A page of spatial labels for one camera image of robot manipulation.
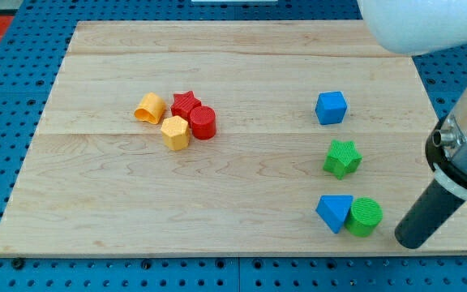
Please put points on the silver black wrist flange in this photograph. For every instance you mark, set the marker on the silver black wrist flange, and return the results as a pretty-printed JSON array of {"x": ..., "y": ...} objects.
[{"x": 446, "y": 150}]

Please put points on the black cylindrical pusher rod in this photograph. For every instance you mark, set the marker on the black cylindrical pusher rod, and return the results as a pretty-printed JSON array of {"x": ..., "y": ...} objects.
[{"x": 432, "y": 208}]

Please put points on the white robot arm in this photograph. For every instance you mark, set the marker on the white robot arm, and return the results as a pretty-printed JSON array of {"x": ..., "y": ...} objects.
[{"x": 417, "y": 27}]

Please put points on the green star block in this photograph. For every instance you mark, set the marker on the green star block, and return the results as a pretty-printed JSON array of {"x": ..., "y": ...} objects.
[{"x": 342, "y": 158}]

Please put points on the blue cube block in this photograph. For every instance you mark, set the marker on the blue cube block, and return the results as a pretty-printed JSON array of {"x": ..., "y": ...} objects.
[{"x": 331, "y": 107}]

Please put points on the red star block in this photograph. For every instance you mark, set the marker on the red star block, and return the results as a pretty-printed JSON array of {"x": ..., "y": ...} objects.
[{"x": 184, "y": 103}]

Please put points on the green cylinder block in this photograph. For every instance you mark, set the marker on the green cylinder block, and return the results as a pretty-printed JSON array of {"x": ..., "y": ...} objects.
[{"x": 363, "y": 217}]

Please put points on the blue triangular prism block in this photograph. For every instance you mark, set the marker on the blue triangular prism block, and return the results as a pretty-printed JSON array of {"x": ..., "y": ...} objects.
[{"x": 334, "y": 209}]

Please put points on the red cylinder block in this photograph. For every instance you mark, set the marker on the red cylinder block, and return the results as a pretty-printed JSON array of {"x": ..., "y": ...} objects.
[{"x": 203, "y": 122}]

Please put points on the yellow hexagon block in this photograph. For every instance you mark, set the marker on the yellow hexagon block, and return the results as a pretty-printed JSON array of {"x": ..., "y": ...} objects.
[{"x": 175, "y": 133}]

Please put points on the light wooden board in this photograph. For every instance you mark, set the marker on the light wooden board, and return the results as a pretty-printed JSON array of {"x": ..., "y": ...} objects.
[{"x": 99, "y": 183}]

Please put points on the yellow heart block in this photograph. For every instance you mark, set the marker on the yellow heart block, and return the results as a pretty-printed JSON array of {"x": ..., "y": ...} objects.
[{"x": 150, "y": 109}]

